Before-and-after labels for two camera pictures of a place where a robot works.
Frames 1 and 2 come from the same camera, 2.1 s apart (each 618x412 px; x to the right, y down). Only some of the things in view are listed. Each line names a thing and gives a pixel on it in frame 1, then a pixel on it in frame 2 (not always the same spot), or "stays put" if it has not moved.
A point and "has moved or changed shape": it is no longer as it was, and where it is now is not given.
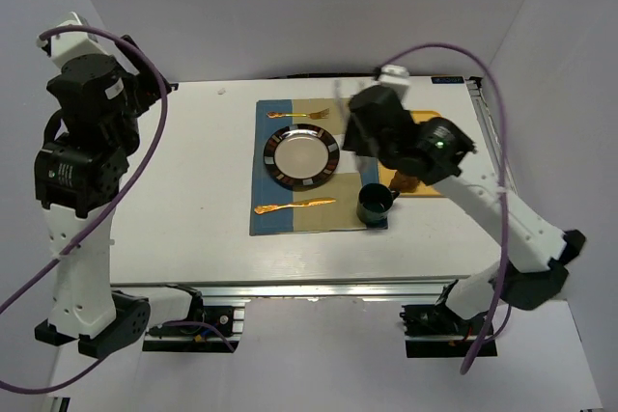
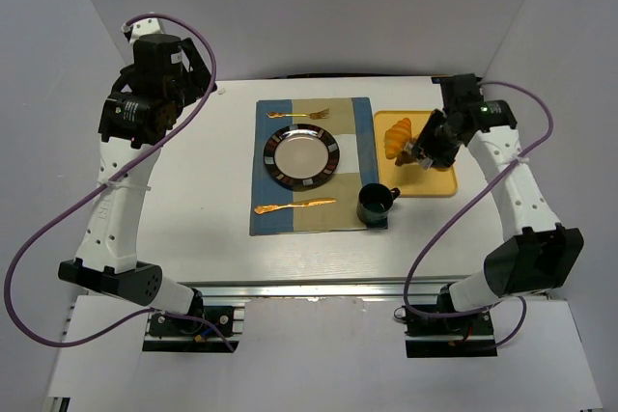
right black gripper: x=360 y=119 -> x=430 y=143
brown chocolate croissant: x=404 y=183 has moved or changed shape
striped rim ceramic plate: x=300 y=156 stays put
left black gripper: x=146 y=85 -> x=191 y=65
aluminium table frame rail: x=429 y=289 stays put
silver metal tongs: x=369 y=166 has moved or changed shape
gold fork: x=317 y=115 stays put
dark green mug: x=375 y=203 stays put
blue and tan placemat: x=351 y=175 stays put
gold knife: x=270 y=207 stays put
